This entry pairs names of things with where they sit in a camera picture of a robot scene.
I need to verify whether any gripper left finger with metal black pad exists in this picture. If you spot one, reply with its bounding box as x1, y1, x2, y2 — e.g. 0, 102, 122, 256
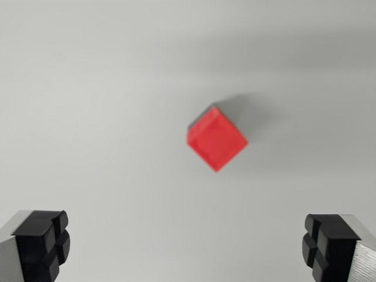
0, 209, 71, 282

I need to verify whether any gripper right finger with metal black pad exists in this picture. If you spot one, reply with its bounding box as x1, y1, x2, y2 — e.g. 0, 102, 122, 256
301, 213, 376, 282

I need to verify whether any red cube with four studs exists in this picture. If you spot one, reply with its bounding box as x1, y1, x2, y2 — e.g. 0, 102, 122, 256
186, 106, 249, 173

